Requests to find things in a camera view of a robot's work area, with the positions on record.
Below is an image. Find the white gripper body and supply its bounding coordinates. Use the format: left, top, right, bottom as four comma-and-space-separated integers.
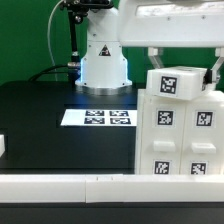
118, 0, 224, 48

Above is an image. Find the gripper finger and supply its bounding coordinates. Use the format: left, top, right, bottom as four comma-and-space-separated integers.
204, 47, 224, 84
148, 47, 164, 69

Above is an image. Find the white cabinet body box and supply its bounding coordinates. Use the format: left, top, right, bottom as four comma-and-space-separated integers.
135, 90, 224, 175

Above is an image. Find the white cabinet top block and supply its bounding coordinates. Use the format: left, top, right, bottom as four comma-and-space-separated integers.
146, 66, 215, 100

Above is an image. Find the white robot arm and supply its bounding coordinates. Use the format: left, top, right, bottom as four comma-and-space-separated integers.
78, 0, 224, 94

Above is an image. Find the white base sheet with tags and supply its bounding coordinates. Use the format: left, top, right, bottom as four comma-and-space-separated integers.
61, 109, 137, 127

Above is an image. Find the white left fence block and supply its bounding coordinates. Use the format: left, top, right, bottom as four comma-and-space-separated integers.
0, 134, 5, 157

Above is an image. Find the white front fence bar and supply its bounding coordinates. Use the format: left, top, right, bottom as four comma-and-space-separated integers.
0, 174, 224, 203

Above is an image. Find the grey thin cable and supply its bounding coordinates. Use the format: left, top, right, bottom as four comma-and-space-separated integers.
46, 0, 66, 82

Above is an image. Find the black cable bundle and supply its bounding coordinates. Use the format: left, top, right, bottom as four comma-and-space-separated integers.
28, 64, 73, 82

